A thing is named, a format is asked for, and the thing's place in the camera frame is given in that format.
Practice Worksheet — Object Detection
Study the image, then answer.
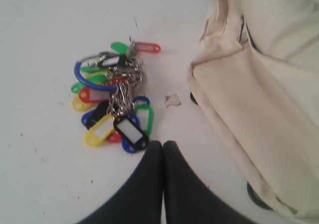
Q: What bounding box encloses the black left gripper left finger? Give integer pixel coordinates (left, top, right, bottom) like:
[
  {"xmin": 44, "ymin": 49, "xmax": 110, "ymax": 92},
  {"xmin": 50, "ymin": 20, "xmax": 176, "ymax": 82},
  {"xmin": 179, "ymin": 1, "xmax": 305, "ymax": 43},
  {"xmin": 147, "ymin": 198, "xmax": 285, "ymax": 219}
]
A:
[{"xmin": 79, "ymin": 141, "xmax": 163, "ymax": 224}]

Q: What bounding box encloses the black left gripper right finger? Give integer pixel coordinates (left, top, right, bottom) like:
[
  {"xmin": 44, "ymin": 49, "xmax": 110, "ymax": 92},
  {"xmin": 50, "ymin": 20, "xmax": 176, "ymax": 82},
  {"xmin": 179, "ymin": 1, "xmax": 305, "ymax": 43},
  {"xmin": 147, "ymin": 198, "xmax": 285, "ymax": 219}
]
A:
[{"xmin": 162, "ymin": 140, "xmax": 253, "ymax": 224}]

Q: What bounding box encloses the colourful key tag bunch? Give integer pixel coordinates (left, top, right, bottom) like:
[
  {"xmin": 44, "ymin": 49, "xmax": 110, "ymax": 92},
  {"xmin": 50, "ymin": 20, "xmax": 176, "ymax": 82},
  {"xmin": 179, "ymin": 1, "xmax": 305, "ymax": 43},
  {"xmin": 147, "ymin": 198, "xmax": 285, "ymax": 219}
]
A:
[{"xmin": 71, "ymin": 39, "xmax": 161, "ymax": 153}]

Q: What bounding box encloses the beige fabric duffel bag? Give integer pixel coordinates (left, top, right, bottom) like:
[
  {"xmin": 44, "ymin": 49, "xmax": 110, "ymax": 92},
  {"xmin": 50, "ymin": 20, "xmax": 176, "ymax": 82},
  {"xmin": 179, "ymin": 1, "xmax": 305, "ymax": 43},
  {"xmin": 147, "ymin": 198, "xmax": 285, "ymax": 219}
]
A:
[{"xmin": 188, "ymin": 0, "xmax": 319, "ymax": 224}]

